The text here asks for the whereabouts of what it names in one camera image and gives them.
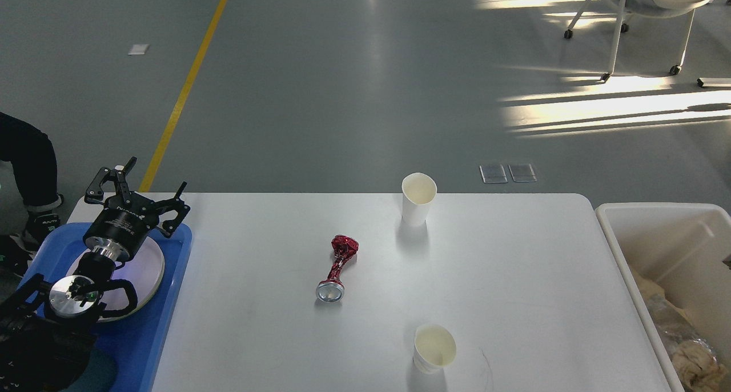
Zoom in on pink plate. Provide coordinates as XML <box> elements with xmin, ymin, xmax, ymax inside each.
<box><xmin>66</xmin><ymin>237</ymin><xmax>165</xmax><ymax>322</ymax></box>

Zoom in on crushed red can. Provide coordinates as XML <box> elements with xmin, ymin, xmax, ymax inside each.
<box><xmin>315</xmin><ymin>235</ymin><xmax>359</xmax><ymax>303</ymax></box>

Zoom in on brown paper napkin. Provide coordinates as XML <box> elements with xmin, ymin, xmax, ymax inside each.
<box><xmin>671</xmin><ymin>340</ymin><xmax>728</xmax><ymax>391</ymax></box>

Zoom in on lying white paper cup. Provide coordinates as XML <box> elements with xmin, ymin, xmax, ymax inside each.
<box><xmin>412</xmin><ymin>323</ymin><xmax>457</xmax><ymax>374</ymax></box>

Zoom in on aluminium foil tray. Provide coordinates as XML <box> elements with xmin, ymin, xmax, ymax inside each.
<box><xmin>645</xmin><ymin>295</ymin><xmax>716</xmax><ymax>361</ymax></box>

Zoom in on white plastic bin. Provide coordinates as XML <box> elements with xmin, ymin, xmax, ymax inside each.
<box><xmin>596</xmin><ymin>202</ymin><xmax>730</xmax><ymax>391</ymax></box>

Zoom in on blue plastic tray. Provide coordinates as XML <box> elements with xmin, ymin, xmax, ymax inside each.
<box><xmin>21</xmin><ymin>222</ymin><xmax>192</xmax><ymax>391</ymax></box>

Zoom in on clear floor plate right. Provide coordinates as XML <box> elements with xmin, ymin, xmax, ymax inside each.
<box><xmin>508</xmin><ymin>163</ymin><xmax>537</xmax><ymax>183</ymax></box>

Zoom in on clear floor plate left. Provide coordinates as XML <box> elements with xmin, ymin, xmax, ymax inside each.
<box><xmin>479</xmin><ymin>165</ymin><xmax>508</xmax><ymax>184</ymax></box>

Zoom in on person dark trousers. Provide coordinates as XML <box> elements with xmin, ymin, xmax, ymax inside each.
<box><xmin>1</xmin><ymin>113</ymin><xmax>65</xmax><ymax>277</ymax></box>

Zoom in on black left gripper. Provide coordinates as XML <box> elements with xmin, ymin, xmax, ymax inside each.
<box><xmin>83</xmin><ymin>156</ymin><xmax>191</xmax><ymax>262</ymax></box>

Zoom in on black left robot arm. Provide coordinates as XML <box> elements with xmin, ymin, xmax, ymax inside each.
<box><xmin>2</xmin><ymin>158</ymin><xmax>192</xmax><ymax>391</ymax></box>

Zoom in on white office chair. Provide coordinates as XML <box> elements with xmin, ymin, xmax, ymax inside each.
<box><xmin>564</xmin><ymin>0</ymin><xmax>711</xmax><ymax>83</ymax></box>

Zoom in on clear floor plate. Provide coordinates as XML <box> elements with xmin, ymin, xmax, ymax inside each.
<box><xmin>479</xmin><ymin>165</ymin><xmax>508</xmax><ymax>184</ymax></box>
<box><xmin>508</xmin><ymin>163</ymin><xmax>537</xmax><ymax>183</ymax></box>

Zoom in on upright white paper cup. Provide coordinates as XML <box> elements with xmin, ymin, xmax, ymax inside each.
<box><xmin>401</xmin><ymin>173</ymin><xmax>437</xmax><ymax>226</ymax></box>

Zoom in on teal mug yellow inside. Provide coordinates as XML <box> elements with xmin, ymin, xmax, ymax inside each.
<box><xmin>63</xmin><ymin>349</ymin><xmax>118</xmax><ymax>391</ymax></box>

